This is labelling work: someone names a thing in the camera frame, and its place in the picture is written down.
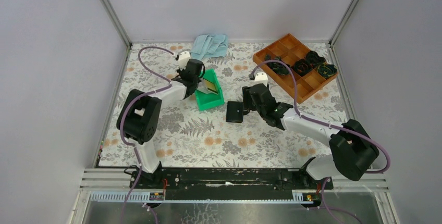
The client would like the black card holder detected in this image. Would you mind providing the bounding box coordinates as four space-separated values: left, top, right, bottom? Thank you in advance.
226 101 250 123

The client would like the green plastic bin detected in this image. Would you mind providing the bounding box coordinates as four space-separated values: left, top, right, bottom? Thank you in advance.
195 69 225 111

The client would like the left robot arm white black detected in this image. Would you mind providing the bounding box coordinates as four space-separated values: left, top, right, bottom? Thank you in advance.
117 59 205 188

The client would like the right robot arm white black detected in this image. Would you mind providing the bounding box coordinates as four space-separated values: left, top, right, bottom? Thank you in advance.
242 83 379 189

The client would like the stack of cards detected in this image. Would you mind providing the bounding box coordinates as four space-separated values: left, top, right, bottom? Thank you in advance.
202 79 218 94

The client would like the light blue cloth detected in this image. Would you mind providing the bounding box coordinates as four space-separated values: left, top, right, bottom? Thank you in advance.
190 34 229 60

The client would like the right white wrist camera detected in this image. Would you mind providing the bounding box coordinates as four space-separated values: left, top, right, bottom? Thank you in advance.
249 72 268 86

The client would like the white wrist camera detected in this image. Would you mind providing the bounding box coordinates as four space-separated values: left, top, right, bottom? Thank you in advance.
249 72 268 86
175 51 191 70

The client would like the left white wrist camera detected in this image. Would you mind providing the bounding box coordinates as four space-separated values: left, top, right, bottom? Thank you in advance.
175 51 191 70

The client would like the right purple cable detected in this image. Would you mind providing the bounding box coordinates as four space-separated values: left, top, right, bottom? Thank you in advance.
249 59 391 174

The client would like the dark rolled strap left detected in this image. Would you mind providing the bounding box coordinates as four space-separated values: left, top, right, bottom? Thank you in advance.
264 54 291 77

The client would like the dark rolled strap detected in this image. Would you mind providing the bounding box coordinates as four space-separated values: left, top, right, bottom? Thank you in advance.
317 64 338 80
305 50 326 68
291 58 313 78
264 54 291 77

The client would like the dark rolled strap middle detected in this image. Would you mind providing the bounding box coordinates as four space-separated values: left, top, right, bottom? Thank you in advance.
291 58 313 78

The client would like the dark rolled strap top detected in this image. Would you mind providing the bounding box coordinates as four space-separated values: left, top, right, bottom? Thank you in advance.
305 50 326 68

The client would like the dark rolled strap right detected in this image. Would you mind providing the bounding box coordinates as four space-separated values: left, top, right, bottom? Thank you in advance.
317 64 338 80

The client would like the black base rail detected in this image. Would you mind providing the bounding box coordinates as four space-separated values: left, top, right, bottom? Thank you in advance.
124 167 334 202

